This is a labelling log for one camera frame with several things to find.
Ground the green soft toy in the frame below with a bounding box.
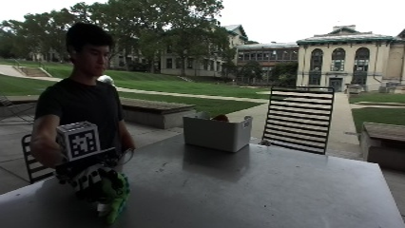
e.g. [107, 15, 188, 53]
[95, 170, 133, 226]

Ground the white marker cube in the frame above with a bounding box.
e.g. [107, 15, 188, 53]
[57, 121, 103, 162]

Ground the stone bench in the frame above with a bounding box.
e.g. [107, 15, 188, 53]
[360, 122, 405, 172]
[119, 97, 198, 130]

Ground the the person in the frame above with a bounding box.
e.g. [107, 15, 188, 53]
[30, 22, 138, 169]

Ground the white plastic bin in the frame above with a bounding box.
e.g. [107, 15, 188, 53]
[183, 114, 255, 154]

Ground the grey building behind trees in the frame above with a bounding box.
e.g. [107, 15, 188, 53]
[161, 24, 250, 78]

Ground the large tree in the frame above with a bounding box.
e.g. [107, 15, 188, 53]
[67, 0, 232, 72]

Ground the black slatted metal chair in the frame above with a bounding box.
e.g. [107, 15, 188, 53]
[262, 85, 336, 156]

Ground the brick building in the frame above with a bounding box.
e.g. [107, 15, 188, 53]
[235, 42, 300, 85]

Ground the beige building with arched windows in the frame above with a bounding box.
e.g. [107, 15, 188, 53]
[295, 25, 405, 93]

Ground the black cable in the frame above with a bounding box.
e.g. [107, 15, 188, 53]
[115, 146, 138, 165]

